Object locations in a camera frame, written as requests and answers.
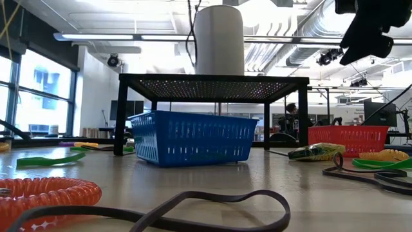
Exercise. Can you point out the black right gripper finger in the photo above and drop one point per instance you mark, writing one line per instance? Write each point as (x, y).
(357, 42)
(381, 46)

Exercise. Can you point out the green yellow snack packet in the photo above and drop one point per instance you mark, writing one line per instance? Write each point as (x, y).
(317, 152)

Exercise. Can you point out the green rubber band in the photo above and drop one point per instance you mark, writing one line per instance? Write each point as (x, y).
(48, 161)
(77, 149)
(380, 164)

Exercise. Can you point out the black rubber band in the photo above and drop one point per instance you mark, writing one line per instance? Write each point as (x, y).
(389, 176)
(74, 210)

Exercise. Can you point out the black perforated metal riser stand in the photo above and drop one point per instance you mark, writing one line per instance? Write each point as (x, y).
(212, 79)

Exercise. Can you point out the yellow spiral coil band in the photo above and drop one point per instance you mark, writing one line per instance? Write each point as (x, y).
(4, 147)
(383, 155)
(85, 145)

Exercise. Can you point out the purple spiral coil band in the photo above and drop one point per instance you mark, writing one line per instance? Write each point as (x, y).
(66, 144)

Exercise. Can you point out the black office chair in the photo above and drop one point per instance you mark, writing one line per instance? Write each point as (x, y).
(283, 139)

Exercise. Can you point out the black ceiling spotlight cluster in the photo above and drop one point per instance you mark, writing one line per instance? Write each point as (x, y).
(326, 58)

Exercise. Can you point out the small black ceiling spotlight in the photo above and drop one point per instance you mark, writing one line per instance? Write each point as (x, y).
(359, 83)

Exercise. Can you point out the black computer monitor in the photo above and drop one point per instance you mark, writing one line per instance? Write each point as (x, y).
(380, 114)

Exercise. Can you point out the person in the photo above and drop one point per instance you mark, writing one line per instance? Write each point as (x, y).
(291, 108)

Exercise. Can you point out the red plastic basket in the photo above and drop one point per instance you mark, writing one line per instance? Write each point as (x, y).
(347, 138)

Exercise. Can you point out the white translucent cylinder container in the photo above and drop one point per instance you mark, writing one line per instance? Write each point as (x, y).
(219, 42)

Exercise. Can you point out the blue plastic basket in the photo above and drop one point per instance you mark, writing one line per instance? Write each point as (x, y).
(193, 138)

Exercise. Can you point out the black round ceiling spotlight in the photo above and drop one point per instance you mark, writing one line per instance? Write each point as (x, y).
(113, 60)

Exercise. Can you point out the long ceiling light bar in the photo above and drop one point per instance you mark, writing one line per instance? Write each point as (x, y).
(103, 37)

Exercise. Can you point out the wooden boxes row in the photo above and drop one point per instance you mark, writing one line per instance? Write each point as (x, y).
(93, 132)

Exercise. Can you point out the large dark-framed window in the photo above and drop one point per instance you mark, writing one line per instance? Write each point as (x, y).
(42, 106)

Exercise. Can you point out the orange spiral coil band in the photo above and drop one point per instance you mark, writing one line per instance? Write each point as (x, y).
(64, 193)

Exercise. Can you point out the black metal rack frame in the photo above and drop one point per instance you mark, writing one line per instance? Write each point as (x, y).
(327, 106)

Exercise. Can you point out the black wall screen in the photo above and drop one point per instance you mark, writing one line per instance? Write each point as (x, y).
(135, 109)

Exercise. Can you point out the black aluminium table frame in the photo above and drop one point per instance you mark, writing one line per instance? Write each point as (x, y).
(48, 140)

